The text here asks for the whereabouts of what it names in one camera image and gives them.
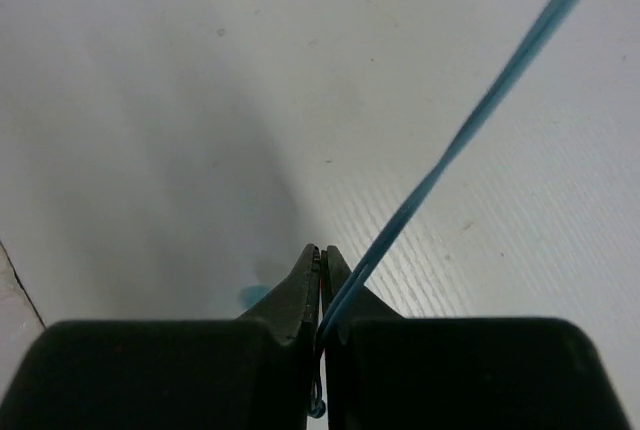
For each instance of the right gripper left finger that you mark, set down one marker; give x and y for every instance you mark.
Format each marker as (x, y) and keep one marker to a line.
(252, 372)

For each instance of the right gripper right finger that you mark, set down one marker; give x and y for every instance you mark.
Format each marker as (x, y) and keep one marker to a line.
(387, 371)

